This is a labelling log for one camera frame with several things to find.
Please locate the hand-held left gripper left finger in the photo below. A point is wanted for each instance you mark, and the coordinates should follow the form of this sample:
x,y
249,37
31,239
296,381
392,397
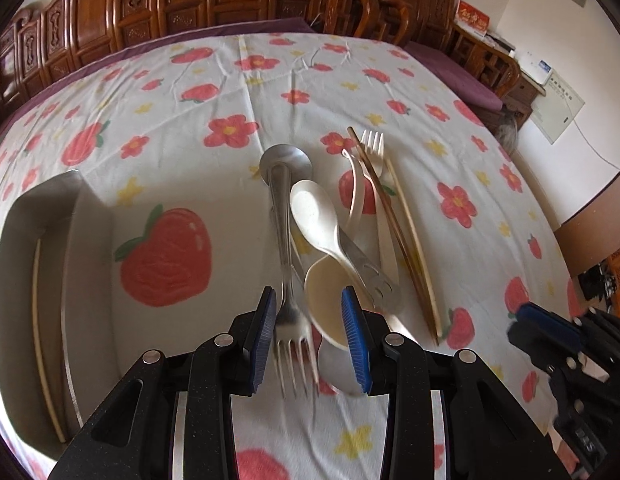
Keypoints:
x,y
262,345

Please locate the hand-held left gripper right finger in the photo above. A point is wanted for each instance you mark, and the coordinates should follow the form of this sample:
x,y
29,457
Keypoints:
x,y
355,345

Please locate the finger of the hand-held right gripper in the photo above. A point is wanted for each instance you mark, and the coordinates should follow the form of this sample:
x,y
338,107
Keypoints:
x,y
542,316
545,347

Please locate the metal soup spoon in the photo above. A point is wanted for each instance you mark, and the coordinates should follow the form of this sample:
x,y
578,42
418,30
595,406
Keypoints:
x,y
335,371

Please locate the metal fork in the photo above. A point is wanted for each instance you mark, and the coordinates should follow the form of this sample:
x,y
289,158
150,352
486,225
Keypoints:
x,y
290,320

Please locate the cream soup spoon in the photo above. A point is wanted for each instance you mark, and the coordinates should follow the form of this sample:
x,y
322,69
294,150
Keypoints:
x,y
325,300

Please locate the light wooden chopstick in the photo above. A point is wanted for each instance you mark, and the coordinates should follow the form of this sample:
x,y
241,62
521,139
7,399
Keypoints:
x,y
436,310

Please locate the straight cream fork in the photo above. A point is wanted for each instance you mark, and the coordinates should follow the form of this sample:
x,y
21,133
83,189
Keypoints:
x,y
387,240

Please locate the brown wooden chopstick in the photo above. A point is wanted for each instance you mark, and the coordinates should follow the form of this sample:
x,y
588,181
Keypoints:
x,y
399,240

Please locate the small cream spoon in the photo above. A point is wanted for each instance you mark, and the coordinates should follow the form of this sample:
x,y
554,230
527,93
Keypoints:
x,y
312,210

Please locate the curved cream fork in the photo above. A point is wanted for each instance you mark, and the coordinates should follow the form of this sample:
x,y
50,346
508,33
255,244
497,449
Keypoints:
x,y
357,195

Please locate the grey utensil tray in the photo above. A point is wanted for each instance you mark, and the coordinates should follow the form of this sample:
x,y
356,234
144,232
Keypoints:
x,y
85,310

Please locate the orange crate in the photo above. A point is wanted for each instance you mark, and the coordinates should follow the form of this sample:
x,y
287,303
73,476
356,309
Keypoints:
x,y
619,280

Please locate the plastic bag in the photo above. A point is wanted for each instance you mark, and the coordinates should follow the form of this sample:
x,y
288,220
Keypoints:
x,y
507,132

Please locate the wooden side table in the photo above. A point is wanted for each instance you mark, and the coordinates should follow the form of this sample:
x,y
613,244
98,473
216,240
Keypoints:
x,y
525,97

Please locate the strawberry flower tablecloth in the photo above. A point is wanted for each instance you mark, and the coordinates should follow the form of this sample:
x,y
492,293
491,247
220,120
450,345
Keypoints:
x,y
190,110

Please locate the white electronic device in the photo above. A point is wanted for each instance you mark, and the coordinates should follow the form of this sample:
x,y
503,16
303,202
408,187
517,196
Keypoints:
x,y
537,70

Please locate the carved wooden side chair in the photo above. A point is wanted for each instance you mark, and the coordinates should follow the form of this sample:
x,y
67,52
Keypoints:
x,y
495,65

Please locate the purple bed mat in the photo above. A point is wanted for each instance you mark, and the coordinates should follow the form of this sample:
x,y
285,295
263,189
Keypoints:
x,y
455,70

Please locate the stack of white papers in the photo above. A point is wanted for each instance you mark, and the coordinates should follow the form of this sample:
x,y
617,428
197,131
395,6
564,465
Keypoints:
x,y
500,42

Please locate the red box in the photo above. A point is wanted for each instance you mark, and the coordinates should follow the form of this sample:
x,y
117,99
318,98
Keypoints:
x,y
472,17

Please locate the wooden armchair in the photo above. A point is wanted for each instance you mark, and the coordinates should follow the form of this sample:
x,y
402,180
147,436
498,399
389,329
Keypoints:
x,y
362,0

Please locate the wall poster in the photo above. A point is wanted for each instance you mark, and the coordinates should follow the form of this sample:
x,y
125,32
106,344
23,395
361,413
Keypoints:
x,y
557,110

